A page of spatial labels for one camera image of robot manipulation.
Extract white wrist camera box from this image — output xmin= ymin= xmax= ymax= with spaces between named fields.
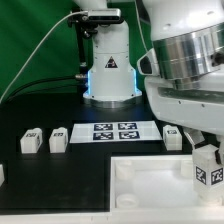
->
xmin=137 ymin=49 xmax=160 ymax=76

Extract white marker sheet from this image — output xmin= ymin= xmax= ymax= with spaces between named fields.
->
xmin=70 ymin=121 xmax=162 ymax=144

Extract black camera on stand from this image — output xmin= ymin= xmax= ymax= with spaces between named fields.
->
xmin=67 ymin=9 xmax=124 ymax=69

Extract white obstacle fixture left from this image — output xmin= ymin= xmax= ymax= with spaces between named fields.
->
xmin=0 ymin=164 xmax=5 ymax=187

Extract black cable bundle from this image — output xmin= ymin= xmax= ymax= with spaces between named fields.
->
xmin=6 ymin=74 xmax=89 ymax=101

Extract white square tabletop part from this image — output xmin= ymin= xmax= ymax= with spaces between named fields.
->
xmin=110 ymin=155 xmax=224 ymax=212

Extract white camera cable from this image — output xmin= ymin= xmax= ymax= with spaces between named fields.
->
xmin=0 ymin=10 xmax=89 ymax=106

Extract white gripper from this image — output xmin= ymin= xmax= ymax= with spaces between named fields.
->
xmin=143 ymin=74 xmax=224 ymax=166

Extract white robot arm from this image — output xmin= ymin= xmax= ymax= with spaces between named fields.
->
xmin=74 ymin=0 xmax=224 ymax=141

